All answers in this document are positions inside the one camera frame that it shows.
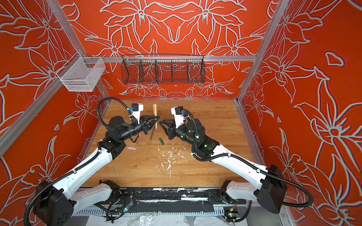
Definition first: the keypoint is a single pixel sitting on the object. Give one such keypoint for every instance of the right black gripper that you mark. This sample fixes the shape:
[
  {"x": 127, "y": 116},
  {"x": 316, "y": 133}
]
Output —
[{"x": 171, "y": 130}]

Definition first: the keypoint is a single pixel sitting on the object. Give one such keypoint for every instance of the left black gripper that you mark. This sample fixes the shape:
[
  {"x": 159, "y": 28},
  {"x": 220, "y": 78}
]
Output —
[{"x": 146, "y": 125}]

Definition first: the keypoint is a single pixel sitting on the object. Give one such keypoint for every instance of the tan pen cap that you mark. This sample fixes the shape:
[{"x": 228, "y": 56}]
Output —
[{"x": 155, "y": 109}]

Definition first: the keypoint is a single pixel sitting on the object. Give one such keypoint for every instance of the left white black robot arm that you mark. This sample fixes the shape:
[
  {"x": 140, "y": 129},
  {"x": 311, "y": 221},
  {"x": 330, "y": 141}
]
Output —
[{"x": 55, "y": 202}]

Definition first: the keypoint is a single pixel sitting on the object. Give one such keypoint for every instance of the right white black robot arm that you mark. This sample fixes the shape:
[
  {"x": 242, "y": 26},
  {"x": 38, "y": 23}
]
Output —
[{"x": 267, "y": 187}]

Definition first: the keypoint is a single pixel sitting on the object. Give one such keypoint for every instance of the dark green pen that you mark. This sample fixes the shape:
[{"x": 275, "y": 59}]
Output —
[{"x": 152, "y": 134}]

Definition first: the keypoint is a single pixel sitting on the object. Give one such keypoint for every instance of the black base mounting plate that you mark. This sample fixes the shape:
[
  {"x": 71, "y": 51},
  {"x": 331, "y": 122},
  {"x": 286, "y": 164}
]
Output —
[{"x": 210, "y": 195}]

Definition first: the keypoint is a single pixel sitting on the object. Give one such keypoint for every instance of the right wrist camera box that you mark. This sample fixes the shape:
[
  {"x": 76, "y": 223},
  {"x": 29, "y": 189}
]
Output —
[{"x": 177, "y": 112}]

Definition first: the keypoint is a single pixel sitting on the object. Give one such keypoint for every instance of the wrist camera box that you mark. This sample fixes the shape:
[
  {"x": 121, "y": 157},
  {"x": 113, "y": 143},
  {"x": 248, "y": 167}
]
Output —
[
  {"x": 177, "y": 112},
  {"x": 137, "y": 108}
]

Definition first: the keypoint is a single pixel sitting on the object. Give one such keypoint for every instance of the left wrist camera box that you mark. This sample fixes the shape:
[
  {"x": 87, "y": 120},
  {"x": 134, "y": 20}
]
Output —
[{"x": 137, "y": 108}]

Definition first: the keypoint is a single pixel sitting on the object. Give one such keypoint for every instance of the black wire mesh basket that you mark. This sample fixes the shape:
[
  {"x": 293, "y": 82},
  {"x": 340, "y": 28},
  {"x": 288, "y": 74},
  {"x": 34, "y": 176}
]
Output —
[{"x": 163, "y": 69}]

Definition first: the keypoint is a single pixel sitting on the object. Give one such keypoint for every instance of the white wire mesh basket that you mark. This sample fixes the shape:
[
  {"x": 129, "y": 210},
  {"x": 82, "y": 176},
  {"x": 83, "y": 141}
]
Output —
[{"x": 80, "y": 75}]

